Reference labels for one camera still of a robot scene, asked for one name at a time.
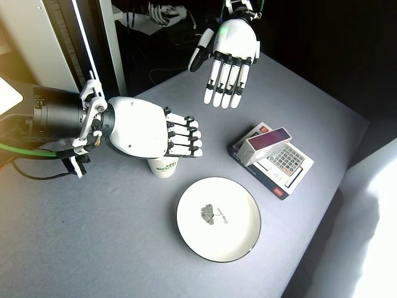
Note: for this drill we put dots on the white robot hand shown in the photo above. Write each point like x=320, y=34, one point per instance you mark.
x=136, y=127
x=237, y=37

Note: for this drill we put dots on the white paper cup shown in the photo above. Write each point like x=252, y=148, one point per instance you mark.
x=164, y=169

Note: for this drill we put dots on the maroon and white box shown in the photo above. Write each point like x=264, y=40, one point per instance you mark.
x=270, y=136

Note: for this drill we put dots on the white plate with dark rim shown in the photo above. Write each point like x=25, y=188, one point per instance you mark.
x=217, y=236

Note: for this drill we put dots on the white calculator box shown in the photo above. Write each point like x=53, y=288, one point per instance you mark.
x=288, y=164

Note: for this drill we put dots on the white board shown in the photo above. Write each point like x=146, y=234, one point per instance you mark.
x=139, y=26

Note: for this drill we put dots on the grey table cloth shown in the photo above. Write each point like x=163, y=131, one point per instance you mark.
x=93, y=232

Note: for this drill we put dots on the white cabinet with black strip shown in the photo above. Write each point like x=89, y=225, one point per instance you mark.
x=37, y=40

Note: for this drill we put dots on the white metal post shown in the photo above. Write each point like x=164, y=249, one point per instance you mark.
x=111, y=40

